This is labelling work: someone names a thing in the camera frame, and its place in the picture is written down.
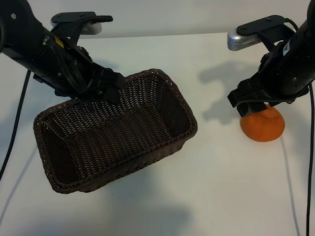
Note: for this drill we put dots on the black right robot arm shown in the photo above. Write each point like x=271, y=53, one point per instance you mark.
x=307, y=24

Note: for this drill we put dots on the orange fruit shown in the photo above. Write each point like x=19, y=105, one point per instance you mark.
x=264, y=129

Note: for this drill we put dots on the dark brown wicker basket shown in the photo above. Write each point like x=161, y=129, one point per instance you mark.
x=118, y=137

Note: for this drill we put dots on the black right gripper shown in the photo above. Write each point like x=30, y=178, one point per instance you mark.
x=283, y=78

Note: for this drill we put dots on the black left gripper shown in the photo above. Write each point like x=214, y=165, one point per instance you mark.
x=54, y=73

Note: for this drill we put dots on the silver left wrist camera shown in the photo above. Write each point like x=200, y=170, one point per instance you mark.
x=73, y=20

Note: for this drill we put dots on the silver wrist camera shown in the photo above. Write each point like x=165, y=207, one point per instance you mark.
x=73, y=20
x=248, y=37

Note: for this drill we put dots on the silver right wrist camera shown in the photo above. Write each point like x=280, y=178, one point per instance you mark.
x=248, y=37

